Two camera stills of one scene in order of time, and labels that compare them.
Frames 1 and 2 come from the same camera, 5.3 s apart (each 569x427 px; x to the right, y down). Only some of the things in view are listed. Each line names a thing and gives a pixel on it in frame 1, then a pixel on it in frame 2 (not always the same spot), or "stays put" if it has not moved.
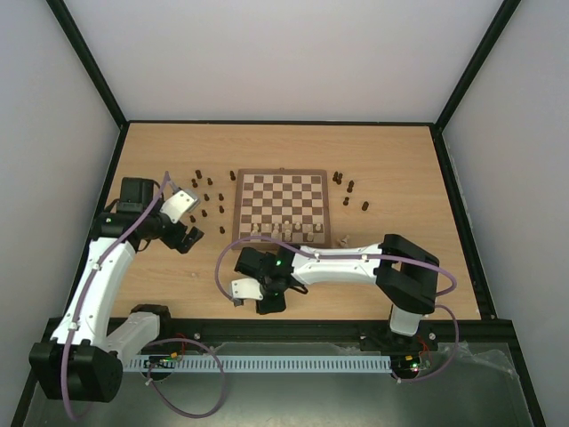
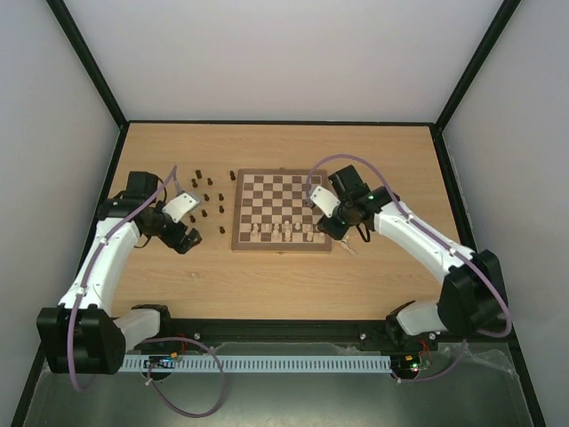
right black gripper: (270, 302) → (332, 227)
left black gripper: (173, 241) stays put
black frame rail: (473, 332) stays put
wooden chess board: (291, 205) stays put
